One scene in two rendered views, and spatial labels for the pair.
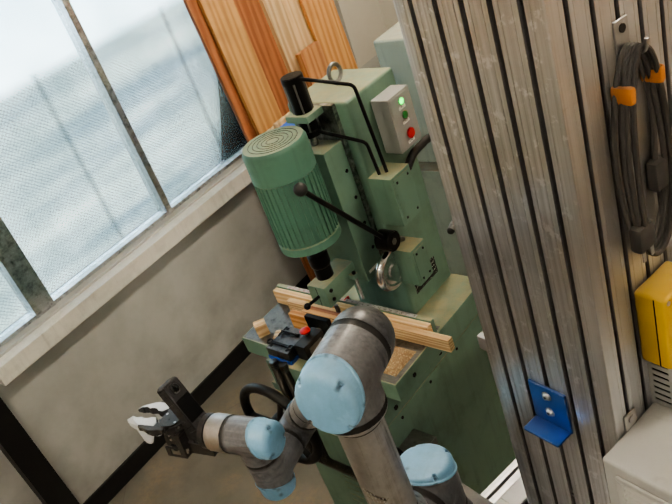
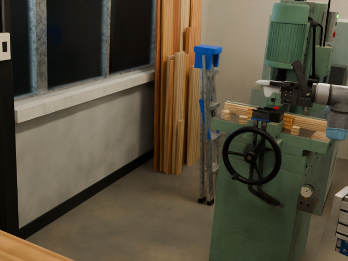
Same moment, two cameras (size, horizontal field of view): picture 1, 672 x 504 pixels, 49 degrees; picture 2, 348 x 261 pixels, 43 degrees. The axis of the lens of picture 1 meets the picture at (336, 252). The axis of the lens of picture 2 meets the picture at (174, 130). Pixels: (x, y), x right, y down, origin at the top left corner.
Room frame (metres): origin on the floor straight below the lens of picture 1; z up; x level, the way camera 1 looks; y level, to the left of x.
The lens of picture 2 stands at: (-0.09, 1.41, 1.53)
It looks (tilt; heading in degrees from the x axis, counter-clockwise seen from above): 18 degrees down; 337
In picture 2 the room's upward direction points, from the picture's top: 4 degrees clockwise
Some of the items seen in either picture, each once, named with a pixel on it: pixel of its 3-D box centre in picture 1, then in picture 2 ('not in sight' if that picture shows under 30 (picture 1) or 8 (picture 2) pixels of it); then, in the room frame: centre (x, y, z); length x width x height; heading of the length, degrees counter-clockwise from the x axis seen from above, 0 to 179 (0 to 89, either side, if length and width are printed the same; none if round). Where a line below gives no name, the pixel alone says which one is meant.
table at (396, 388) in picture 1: (326, 353); (269, 132); (1.72, 0.13, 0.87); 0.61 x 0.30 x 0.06; 40
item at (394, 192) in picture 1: (395, 194); (321, 60); (1.82, -0.21, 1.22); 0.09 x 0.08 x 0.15; 130
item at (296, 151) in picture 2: not in sight; (269, 139); (1.76, 0.10, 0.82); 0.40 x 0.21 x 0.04; 40
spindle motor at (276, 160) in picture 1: (292, 192); (286, 35); (1.80, 0.05, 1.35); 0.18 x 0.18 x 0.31
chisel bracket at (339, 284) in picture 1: (335, 284); (278, 98); (1.81, 0.04, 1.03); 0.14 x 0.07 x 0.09; 130
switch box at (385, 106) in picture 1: (396, 119); (329, 26); (1.90, -0.28, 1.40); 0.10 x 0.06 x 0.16; 130
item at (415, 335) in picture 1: (363, 322); (290, 121); (1.73, 0.00, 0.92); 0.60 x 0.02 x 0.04; 40
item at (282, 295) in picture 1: (347, 312); (277, 117); (1.80, 0.03, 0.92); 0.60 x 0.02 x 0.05; 40
